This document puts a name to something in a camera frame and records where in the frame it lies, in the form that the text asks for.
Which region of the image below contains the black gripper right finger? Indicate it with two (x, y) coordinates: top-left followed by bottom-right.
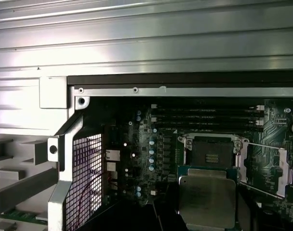
(235, 186), (293, 231)

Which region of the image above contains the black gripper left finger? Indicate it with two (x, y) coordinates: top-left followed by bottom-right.
(117, 181), (181, 231)

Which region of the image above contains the silver square CPU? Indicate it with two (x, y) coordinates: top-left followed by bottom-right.
(177, 165), (239, 231)

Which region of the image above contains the CPU socket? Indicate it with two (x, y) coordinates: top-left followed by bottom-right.
(179, 134), (241, 169)

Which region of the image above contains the black RAM slot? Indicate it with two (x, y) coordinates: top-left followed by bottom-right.
(151, 109), (265, 115)
(151, 121), (265, 128)
(151, 115), (265, 121)
(151, 103), (265, 109)

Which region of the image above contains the silver ethernet port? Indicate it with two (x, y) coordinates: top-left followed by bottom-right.
(105, 149), (120, 161)

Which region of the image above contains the green motherboard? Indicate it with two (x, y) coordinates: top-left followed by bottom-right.
(103, 97), (293, 217)

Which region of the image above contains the open black PC case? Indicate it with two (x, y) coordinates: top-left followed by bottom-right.
(47, 71), (293, 231)

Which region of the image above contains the green RAM stick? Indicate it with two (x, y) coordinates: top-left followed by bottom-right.
(1, 208), (50, 221)

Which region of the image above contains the grey plastic parts rack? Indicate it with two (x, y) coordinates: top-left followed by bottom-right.
(0, 133), (60, 231)

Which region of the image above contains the metal socket cover frame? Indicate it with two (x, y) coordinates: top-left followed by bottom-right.
(235, 141), (293, 199)

